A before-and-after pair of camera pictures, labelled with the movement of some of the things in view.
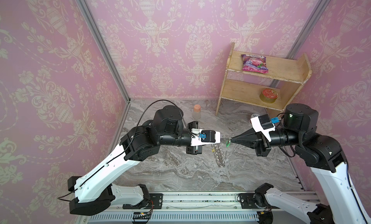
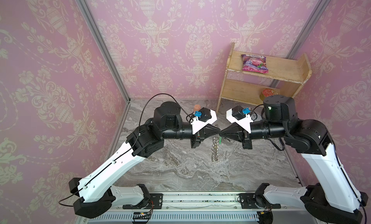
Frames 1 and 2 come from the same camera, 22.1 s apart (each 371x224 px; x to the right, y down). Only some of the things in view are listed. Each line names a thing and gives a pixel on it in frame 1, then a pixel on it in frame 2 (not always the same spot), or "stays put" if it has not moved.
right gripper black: x=261 y=143 -> x=246 y=138
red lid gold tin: x=268 y=95 stays put
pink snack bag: x=254 y=63 stays put
